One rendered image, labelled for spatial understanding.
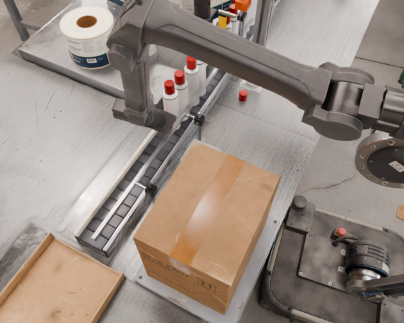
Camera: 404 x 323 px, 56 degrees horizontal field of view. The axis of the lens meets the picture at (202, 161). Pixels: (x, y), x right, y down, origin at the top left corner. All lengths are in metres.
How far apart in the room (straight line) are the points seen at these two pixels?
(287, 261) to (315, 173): 0.72
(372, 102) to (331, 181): 1.72
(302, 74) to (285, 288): 1.26
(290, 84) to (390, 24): 3.00
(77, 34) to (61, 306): 0.93
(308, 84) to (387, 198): 1.83
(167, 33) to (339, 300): 1.45
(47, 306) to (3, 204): 0.38
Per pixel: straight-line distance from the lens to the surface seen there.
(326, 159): 2.43
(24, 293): 1.21
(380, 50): 3.30
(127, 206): 1.18
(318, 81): 0.64
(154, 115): 1.08
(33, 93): 1.64
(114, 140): 1.39
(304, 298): 1.77
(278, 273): 1.77
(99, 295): 1.14
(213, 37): 0.60
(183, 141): 1.30
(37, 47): 1.76
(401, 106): 0.65
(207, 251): 0.84
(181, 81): 1.21
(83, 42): 1.51
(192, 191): 0.90
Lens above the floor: 1.90
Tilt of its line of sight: 56 degrees down
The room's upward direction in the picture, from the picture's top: straight up
